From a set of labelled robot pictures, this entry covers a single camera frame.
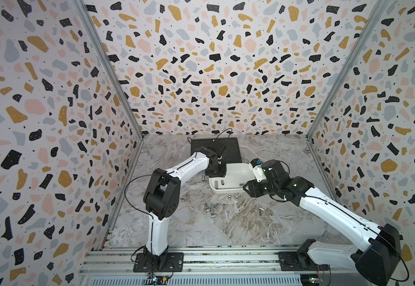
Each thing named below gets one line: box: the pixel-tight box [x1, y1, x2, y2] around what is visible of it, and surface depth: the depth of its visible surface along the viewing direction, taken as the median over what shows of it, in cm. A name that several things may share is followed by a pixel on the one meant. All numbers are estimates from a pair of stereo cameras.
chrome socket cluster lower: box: [210, 202, 220, 218], surface depth 91 cm
